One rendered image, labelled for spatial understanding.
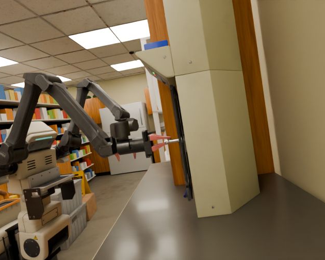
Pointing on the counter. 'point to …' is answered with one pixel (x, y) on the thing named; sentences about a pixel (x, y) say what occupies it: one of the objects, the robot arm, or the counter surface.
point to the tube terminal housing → (212, 103)
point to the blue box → (156, 45)
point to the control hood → (159, 63)
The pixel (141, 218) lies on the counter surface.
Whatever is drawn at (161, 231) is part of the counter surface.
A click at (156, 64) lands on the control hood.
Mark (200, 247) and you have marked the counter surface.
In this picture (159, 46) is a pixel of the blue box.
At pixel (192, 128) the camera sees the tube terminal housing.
